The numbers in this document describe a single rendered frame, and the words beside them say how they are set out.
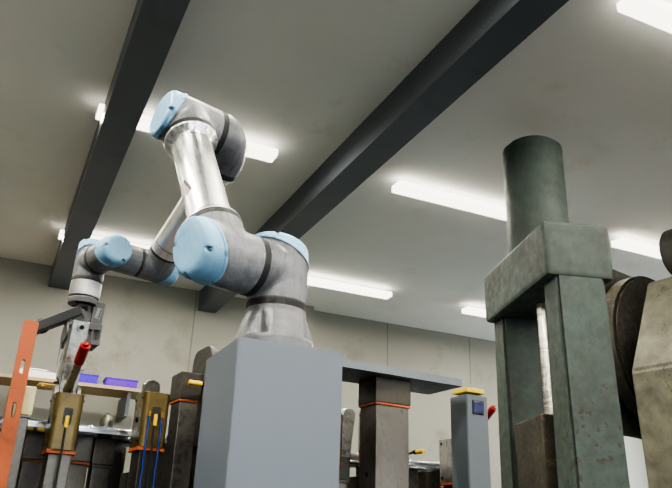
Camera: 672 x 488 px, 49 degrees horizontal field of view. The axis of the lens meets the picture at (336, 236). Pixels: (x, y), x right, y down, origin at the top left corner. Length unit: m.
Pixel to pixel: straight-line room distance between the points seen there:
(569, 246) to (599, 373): 0.67
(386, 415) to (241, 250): 0.62
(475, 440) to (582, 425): 1.92
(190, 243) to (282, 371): 0.28
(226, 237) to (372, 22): 2.83
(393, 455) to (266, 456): 0.56
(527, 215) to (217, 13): 2.09
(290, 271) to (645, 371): 4.27
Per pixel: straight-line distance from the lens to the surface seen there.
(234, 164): 1.72
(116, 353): 7.94
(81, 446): 1.80
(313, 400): 1.31
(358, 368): 1.70
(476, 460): 1.91
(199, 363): 1.77
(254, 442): 1.26
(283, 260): 1.39
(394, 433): 1.77
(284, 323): 1.35
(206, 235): 1.31
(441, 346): 9.45
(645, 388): 5.45
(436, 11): 3.99
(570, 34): 4.25
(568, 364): 3.84
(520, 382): 4.56
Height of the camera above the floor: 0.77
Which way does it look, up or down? 23 degrees up
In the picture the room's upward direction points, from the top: 2 degrees clockwise
